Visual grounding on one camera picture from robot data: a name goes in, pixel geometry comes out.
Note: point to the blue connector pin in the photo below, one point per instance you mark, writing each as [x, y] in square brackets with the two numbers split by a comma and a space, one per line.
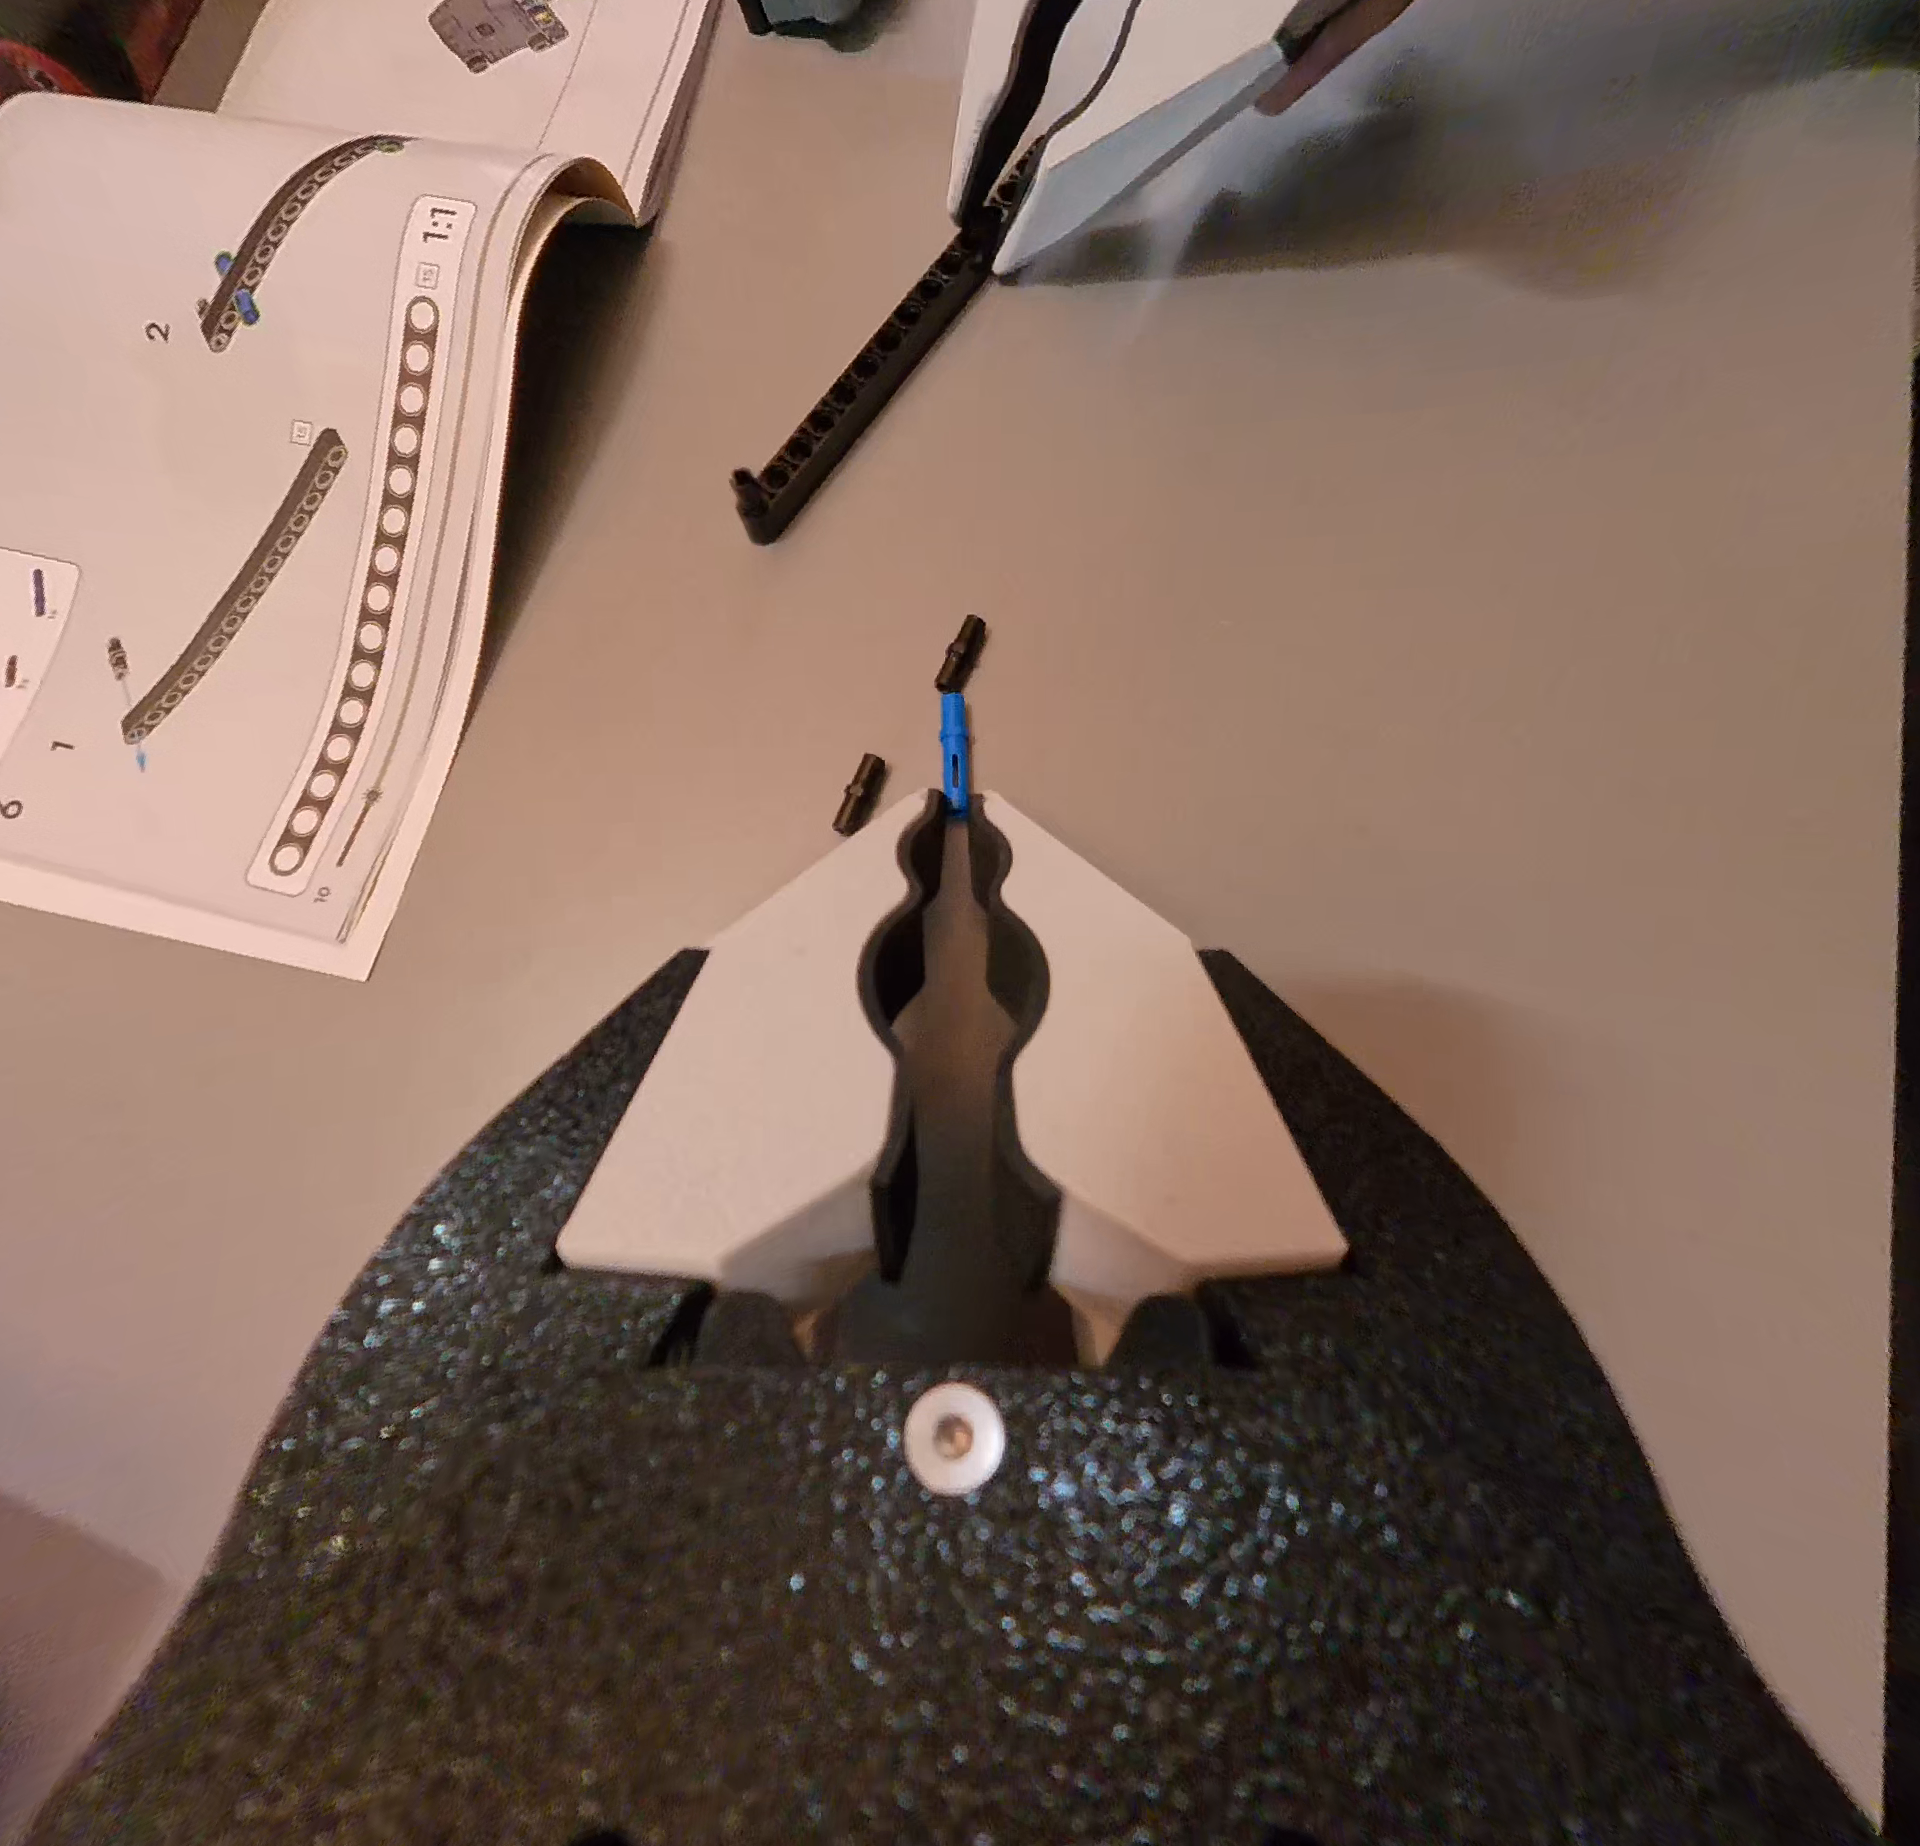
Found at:
[954, 743]

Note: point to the grey desk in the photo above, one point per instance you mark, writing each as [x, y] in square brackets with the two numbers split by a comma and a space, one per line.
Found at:
[1427, 676]

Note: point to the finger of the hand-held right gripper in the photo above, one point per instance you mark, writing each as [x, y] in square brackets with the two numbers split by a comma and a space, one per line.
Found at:
[998, 62]
[1142, 151]

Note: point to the long black perforated beam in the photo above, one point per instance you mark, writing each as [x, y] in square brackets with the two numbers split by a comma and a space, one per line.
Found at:
[849, 399]

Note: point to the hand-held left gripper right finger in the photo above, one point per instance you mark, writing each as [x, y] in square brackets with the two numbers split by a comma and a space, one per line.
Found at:
[1186, 1127]

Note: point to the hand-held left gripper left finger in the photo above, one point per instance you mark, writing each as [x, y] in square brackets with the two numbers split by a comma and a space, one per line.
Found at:
[735, 1127]

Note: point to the short black connector pin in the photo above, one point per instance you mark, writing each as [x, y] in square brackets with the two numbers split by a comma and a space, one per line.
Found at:
[962, 651]
[858, 792]

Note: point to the open instruction booklet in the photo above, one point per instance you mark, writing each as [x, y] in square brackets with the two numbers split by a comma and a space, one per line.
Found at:
[226, 525]

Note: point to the toy truck set box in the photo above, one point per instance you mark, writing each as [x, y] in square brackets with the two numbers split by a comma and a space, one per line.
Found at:
[92, 16]

